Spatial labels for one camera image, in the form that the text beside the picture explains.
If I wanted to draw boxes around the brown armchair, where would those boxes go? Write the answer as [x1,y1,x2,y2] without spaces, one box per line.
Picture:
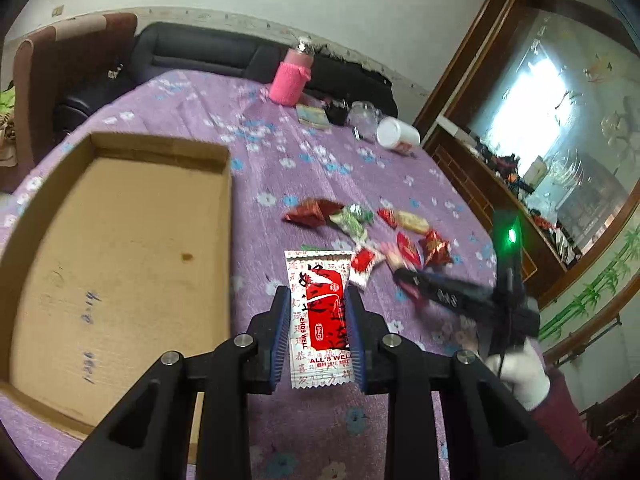
[12,12,139,167]

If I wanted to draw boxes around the small red white snack packet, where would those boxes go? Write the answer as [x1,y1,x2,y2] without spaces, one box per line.
[348,247,386,289]

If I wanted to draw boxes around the pink snack packet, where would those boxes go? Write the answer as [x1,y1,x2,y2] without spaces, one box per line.
[379,242,407,270]

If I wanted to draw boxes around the painted mirror panel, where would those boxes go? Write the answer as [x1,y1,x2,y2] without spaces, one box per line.
[469,10,640,261]

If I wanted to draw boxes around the colourful patterned cloth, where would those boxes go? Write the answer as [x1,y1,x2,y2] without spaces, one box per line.
[0,85,19,167]

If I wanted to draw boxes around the small black case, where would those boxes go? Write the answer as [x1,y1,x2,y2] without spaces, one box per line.
[324,101,350,126]

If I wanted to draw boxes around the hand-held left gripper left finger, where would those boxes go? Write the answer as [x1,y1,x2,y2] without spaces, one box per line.
[55,285,293,480]

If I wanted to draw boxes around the purple floral tablecloth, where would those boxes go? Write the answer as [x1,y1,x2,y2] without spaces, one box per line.
[0,70,546,480]

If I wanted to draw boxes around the person's right hand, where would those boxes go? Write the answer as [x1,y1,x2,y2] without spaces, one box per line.
[487,337,551,411]

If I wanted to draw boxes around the clutter on cabinet shelf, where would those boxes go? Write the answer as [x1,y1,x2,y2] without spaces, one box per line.
[474,135,581,263]

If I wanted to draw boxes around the green white snack packet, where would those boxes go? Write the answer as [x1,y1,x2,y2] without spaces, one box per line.
[329,203,374,242]

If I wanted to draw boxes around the wooden cabinet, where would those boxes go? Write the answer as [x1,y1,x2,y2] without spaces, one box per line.
[412,0,640,311]

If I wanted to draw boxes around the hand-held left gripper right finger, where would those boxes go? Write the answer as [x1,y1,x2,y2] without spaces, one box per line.
[344,287,576,480]

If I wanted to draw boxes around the dark red snack packet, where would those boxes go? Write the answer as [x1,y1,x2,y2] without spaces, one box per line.
[282,198,345,229]

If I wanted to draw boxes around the clear glass jar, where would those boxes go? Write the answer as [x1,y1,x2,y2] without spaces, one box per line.
[348,101,384,141]

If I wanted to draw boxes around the bottle with pink sleeve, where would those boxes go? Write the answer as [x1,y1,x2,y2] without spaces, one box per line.
[269,36,315,107]

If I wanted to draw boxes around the white plastic jar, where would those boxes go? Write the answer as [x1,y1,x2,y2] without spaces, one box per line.
[376,116,421,156]

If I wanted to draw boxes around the brown cardboard box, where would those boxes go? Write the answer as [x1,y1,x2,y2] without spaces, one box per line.
[0,132,234,441]

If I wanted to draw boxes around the large red white snack packet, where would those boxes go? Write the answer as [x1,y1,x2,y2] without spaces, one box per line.
[284,249,357,389]

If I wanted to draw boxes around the person's right forearm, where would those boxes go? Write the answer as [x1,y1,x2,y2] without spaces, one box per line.
[530,364,617,480]

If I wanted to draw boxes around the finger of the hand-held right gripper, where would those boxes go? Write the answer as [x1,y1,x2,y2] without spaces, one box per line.
[417,294,488,319]
[392,267,496,306]

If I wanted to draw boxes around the black sofa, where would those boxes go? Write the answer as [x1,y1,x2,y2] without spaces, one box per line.
[52,22,400,134]

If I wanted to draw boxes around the dark wooden furniture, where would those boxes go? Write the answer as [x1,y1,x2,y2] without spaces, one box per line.
[584,389,640,461]

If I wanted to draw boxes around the flat printed paper pack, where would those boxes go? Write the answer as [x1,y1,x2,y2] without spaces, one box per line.
[295,104,331,131]

